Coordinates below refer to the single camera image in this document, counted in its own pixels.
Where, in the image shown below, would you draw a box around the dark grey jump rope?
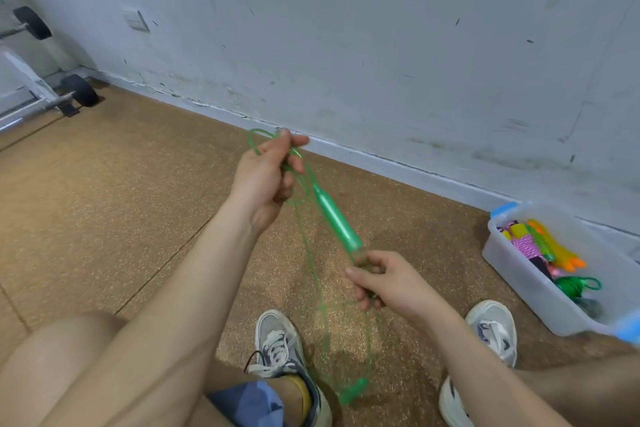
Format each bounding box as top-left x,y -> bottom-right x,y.
574,296 -> 605,320

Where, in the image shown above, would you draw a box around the person's leg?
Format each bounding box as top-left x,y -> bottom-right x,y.
514,351 -> 640,427
0,311 -> 305,427

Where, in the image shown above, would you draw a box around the person's left forearm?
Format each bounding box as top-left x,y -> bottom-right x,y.
40,199 -> 262,427

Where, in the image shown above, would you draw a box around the orange jump rope handles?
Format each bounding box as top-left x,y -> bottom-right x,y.
527,219 -> 587,274

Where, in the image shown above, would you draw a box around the grey white left sneaker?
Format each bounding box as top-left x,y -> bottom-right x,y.
244,310 -> 334,427

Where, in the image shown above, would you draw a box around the yellow sock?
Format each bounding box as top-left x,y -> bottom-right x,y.
283,375 -> 312,420

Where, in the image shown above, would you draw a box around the pink jump rope bundle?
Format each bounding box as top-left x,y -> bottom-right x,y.
509,233 -> 547,263

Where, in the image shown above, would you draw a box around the yellow green jump rope handle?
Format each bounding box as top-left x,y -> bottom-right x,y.
509,223 -> 557,263

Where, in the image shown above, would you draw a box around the coiled green jump rope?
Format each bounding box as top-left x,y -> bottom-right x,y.
554,275 -> 604,300

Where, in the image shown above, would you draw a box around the person's left leg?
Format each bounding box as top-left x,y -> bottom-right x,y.
0,311 -> 305,427

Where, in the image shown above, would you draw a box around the translucent green jump rope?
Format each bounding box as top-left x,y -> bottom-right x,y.
247,127 -> 377,407

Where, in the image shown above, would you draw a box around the person's right hand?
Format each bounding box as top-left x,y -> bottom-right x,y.
345,250 -> 447,326

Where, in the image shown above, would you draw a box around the person's right leg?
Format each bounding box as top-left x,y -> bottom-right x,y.
514,351 -> 640,427

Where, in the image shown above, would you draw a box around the white wall socket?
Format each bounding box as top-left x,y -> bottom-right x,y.
122,8 -> 151,33

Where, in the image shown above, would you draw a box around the white right sneaker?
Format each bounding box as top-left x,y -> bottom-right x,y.
438,300 -> 519,427

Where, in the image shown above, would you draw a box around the person's left hand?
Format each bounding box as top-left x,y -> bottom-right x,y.
225,128 -> 310,238

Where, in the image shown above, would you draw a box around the black dumbbell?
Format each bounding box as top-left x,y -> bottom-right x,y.
0,6 -> 53,41
0,73 -> 100,134

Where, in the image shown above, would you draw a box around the clear plastic storage bin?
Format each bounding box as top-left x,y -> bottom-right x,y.
481,200 -> 640,348

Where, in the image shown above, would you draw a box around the white metal dumbbell rack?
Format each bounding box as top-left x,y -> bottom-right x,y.
0,40 -> 81,128

